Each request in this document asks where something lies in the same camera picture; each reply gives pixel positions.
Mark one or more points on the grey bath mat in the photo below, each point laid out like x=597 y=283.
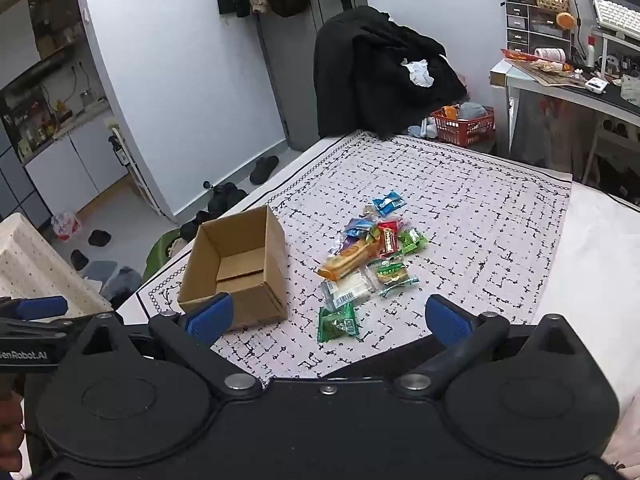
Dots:
x=97 y=270

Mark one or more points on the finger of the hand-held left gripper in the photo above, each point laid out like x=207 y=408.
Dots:
x=40 y=308

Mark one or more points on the red plastic basket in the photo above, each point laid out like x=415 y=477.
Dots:
x=465 y=132

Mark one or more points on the white desk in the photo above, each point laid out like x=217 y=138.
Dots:
x=515 y=90

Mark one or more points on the black slipper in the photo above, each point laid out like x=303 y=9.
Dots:
x=264 y=170
x=100 y=237
x=79 y=260

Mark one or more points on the purple snack packet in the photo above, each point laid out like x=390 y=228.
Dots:
x=342 y=246

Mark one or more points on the grey door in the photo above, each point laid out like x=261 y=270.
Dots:
x=300 y=60

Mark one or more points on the grey fluffy mat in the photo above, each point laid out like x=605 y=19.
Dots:
x=125 y=285

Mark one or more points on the grey drawer organiser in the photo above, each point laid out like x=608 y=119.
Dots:
x=517 y=22

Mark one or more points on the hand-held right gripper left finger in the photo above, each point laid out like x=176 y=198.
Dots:
x=210 y=317

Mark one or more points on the white keyboard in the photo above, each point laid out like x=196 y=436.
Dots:
x=615 y=15

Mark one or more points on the long red snack bag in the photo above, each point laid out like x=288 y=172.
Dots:
x=520 y=56

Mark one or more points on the white kitchen cabinet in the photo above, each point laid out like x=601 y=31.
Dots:
x=75 y=165

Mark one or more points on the white monitor riser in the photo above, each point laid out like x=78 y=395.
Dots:
x=607 y=37

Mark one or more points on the small white device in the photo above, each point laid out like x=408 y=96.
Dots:
x=597 y=85

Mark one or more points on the white black printed blanket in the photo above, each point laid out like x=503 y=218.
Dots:
x=475 y=240

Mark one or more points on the blue white snack packet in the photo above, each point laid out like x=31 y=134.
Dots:
x=389 y=204

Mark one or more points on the orange snack packet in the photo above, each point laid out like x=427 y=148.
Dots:
x=345 y=261

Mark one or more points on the cream dotted cloth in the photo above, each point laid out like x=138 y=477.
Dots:
x=35 y=265

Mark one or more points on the clear white bread packet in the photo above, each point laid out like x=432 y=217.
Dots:
x=352 y=287

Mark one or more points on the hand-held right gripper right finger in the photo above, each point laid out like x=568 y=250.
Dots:
x=447 y=317

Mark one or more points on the white paper roll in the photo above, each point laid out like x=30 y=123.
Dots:
x=550 y=55

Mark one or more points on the white narrow rack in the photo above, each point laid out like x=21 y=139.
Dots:
x=132 y=170

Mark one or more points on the gold candy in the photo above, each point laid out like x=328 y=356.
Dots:
x=373 y=235

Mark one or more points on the small green snack packet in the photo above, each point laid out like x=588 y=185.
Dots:
x=412 y=242

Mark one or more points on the red snack packet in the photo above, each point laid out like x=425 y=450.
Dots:
x=389 y=240

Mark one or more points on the black coat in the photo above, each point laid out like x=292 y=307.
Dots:
x=370 y=75

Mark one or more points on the black clog shoe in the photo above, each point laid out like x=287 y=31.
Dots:
x=195 y=225
x=227 y=197

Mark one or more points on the blue multicolour snack packet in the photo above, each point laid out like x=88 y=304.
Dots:
x=357 y=229

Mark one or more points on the large green snack packet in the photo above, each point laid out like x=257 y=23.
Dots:
x=337 y=324

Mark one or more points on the clear pastry packet green label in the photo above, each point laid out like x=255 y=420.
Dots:
x=392 y=275

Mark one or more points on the cardboard box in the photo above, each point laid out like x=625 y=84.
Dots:
x=260 y=270

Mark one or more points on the dark kitchen shelf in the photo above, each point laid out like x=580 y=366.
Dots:
x=35 y=110

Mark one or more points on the water bottle pack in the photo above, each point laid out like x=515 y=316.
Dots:
x=65 y=225

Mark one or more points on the white crumpled cloth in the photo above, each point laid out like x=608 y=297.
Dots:
x=419 y=72

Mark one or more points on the green leaf cartoon rug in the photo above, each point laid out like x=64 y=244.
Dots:
x=160 y=255

